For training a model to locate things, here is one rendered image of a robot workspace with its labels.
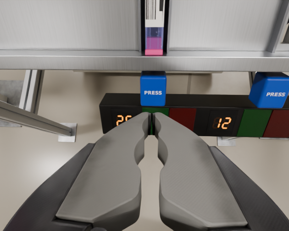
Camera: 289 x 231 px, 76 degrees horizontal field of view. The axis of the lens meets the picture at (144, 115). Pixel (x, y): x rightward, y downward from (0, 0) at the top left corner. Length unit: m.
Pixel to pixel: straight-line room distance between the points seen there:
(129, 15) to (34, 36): 0.09
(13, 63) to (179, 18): 0.14
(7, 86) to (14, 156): 0.36
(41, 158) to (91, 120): 0.29
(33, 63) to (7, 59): 0.02
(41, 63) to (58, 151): 0.81
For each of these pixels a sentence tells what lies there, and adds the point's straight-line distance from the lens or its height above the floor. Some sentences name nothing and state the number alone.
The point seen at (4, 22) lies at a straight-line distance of 0.21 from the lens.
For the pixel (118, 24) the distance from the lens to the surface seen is 0.17.
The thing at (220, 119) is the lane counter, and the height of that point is 0.66.
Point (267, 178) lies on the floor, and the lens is 1.01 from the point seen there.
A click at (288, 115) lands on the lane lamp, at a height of 0.67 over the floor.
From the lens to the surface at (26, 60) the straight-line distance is 0.18.
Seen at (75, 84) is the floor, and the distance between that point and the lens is 1.02.
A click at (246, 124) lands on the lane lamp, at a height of 0.66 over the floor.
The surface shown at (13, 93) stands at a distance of 1.14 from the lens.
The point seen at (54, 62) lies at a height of 0.73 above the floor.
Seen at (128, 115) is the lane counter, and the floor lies 0.66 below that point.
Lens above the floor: 0.87
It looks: 77 degrees down
